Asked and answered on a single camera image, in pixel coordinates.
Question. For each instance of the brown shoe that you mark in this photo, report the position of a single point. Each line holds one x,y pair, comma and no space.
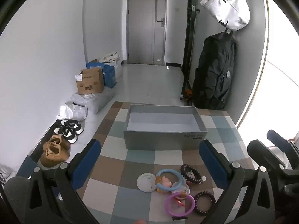
55,157
57,143

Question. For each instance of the black and white sandal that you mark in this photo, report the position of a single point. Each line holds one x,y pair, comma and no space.
73,127
67,136

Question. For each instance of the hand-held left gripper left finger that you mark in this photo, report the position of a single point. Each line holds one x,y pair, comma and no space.
90,158

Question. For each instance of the black hair clip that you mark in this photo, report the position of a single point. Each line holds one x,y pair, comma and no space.
179,217

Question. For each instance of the black backpack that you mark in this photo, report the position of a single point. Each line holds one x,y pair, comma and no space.
215,74

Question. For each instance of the white hanging bag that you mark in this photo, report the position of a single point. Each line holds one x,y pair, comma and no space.
229,4

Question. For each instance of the blue cardboard box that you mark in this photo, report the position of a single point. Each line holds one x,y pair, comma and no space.
109,77

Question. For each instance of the pink figure charm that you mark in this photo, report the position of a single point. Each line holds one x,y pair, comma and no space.
166,182

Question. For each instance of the white tote bag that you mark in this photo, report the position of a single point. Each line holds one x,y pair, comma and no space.
112,57

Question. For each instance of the black metal rack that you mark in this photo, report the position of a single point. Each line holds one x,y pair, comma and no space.
190,39

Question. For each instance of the grey cardboard box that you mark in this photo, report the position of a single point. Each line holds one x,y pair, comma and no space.
163,140

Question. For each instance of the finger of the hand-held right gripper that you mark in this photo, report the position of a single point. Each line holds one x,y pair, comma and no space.
279,139
259,148

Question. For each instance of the checkered tablecloth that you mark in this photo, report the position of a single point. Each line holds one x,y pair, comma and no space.
137,158

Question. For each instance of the white round disc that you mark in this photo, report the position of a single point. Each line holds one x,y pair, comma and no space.
146,183
185,188

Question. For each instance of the grey door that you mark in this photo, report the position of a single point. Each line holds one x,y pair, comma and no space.
142,28

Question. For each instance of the grey plastic parcel bag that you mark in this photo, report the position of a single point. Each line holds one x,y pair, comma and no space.
100,100

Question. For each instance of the brown cardboard box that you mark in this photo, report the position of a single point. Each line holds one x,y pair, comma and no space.
91,81

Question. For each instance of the dark blue shoe box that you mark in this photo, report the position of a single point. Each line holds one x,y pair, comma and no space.
25,168

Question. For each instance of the orange tool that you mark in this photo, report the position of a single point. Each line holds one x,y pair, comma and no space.
188,93

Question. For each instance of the white crumpled plastic bag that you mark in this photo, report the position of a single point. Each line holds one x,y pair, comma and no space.
74,112

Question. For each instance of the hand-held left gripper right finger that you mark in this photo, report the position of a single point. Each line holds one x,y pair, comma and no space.
210,158

